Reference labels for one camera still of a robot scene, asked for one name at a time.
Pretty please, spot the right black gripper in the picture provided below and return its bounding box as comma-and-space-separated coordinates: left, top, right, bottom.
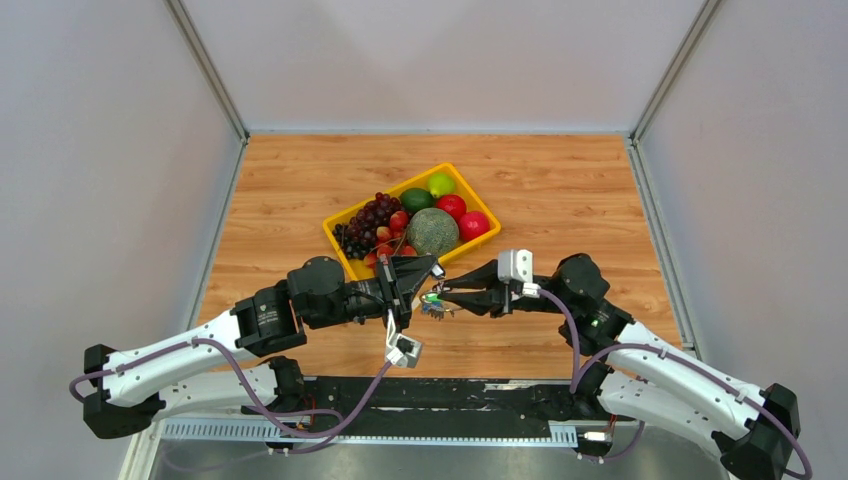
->
436, 260, 574, 319

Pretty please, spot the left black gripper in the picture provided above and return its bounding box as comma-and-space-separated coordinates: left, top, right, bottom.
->
308, 254, 438, 334

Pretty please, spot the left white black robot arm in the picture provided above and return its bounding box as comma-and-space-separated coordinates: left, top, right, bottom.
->
69, 255, 444, 439

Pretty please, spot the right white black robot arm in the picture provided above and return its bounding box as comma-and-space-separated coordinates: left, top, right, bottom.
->
434, 250, 813, 479

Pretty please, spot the pile of coloured tagged keys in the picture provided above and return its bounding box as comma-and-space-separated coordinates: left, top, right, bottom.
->
421, 292, 446, 312

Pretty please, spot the green netted melon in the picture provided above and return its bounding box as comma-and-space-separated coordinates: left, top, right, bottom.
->
406, 208, 459, 256

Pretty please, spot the dark purple grape bunch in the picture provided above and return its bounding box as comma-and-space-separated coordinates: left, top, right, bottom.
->
331, 192, 407, 260

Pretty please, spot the pink red apple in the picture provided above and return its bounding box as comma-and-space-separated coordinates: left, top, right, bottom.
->
457, 211, 491, 242

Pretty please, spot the dark green avocado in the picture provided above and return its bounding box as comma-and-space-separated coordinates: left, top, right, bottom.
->
399, 188, 435, 215

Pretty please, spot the light green lime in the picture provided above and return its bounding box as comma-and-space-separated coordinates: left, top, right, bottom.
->
427, 172, 456, 199

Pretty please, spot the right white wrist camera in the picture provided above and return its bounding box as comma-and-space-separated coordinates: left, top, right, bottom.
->
496, 249, 540, 299

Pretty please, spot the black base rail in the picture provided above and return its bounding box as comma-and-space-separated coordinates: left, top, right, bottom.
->
162, 376, 621, 455

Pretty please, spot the left aluminium frame post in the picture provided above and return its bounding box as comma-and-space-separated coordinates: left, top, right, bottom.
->
164, 0, 250, 145

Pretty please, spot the aluminium frame post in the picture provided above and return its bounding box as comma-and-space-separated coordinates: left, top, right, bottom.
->
630, 0, 723, 145
164, 0, 250, 145

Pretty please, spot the right aluminium frame post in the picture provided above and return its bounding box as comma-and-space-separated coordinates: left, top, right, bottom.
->
630, 0, 723, 145

